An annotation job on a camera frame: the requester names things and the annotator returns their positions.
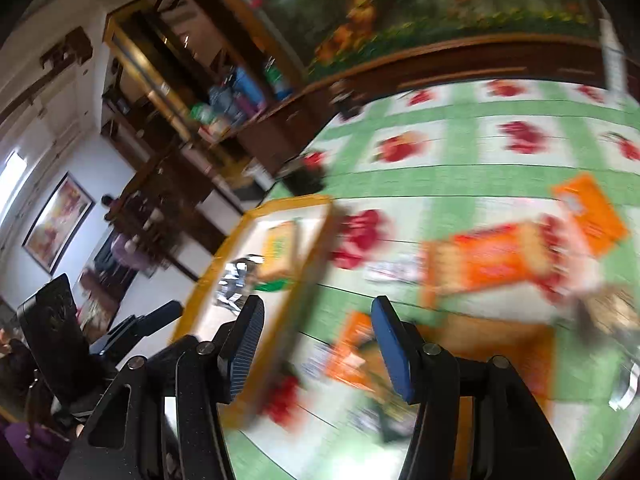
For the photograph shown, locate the blue thermos flask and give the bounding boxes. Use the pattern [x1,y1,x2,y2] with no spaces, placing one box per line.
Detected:
[235,65,266,111]

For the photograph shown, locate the orange packet white label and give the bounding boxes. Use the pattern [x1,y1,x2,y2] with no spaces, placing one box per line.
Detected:
[552,172,631,258]

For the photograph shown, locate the purple cloth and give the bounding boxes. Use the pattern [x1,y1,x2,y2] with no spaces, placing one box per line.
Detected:
[0,420,71,480]

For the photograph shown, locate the small dark wooden box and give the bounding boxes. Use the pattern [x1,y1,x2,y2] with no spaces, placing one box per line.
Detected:
[332,85,366,121]

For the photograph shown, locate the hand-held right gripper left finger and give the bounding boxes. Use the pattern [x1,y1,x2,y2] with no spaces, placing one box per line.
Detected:
[57,294,266,480]

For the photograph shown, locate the small white dotted packet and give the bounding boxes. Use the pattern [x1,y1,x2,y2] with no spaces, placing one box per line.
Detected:
[395,260,425,283]
[365,260,397,283]

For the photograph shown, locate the carved wooden chair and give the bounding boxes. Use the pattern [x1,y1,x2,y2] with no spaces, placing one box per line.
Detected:
[107,145,236,281]

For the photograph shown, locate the yellow cardboard tray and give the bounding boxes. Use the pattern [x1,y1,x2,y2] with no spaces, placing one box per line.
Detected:
[170,195,348,433]

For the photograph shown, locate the orange brown cracker packet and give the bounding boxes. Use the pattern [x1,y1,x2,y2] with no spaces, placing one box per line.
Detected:
[325,310,416,406]

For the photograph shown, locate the green fruit print tablecloth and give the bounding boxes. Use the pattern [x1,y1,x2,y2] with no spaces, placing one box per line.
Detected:
[220,77,640,480]

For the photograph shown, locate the framed wall painting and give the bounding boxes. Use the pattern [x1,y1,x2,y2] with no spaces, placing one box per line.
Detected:
[21,171,96,276]

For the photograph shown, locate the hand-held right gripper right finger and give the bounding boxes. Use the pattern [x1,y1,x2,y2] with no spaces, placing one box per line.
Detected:
[371,296,576,480]

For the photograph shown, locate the yellow green snack packet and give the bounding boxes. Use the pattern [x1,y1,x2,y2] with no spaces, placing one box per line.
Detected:
[257,222,301,293]

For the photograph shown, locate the plain orange packet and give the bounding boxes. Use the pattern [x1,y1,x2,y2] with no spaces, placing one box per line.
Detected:
[420,317,556,406]

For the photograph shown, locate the gold framed glass partition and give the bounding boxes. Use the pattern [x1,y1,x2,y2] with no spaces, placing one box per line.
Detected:
[102,2,211,146]

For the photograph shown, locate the black round container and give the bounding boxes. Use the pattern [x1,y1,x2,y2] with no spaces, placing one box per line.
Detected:
[280,160,326,196]

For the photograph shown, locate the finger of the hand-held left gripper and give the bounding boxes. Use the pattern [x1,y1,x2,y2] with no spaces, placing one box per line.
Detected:
[90,300,183,356]

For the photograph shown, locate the large orange cracker packet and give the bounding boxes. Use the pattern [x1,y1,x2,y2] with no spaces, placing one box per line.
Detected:
[422,222,568,308]

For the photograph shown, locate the glass flower display cabinet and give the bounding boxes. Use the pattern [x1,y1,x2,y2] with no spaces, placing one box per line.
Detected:
[150,0,626,181]

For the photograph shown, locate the grey blue kettle thermos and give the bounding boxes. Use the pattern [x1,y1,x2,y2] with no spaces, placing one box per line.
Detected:
[207,85,241,122]

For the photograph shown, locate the green plastic bag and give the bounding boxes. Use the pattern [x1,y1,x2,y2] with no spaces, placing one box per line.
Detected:
[190,102,216,127]

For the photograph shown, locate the clear plastic water bottle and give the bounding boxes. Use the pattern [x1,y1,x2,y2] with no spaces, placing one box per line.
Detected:
[262,60,294,102]

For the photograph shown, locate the crumpled silver packet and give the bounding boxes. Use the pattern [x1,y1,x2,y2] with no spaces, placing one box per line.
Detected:
[215,257,262,311]

